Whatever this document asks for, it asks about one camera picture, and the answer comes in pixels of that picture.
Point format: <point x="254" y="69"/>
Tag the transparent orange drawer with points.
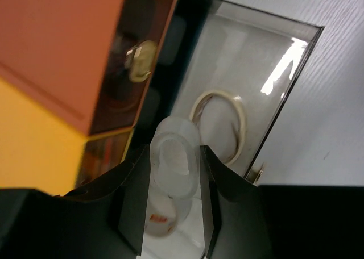
<point x="136" y="44"/>

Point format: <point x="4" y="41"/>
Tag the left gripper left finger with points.
<point x="101" y="219"/>

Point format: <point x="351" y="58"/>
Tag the yellow drawer box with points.
<point x="38" y="150"/>

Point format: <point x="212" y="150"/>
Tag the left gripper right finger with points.
<point x="242" y="220"/>

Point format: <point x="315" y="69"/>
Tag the beige masking tape roll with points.
<point x="221" y="121"/>

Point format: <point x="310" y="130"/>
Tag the small clear tape roll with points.
<point x="175" y="158"/>

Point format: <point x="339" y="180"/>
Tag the transparent dark bottom drawer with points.
<point x="251" y="53"/>

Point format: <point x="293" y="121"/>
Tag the transparent yellow drawer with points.
<point x="101" y="155"/>

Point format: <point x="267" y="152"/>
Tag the orange drawer box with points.
<point x="56" y="50"/>

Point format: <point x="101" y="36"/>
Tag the large clear tape roll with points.
<point x="164" y="214"/>

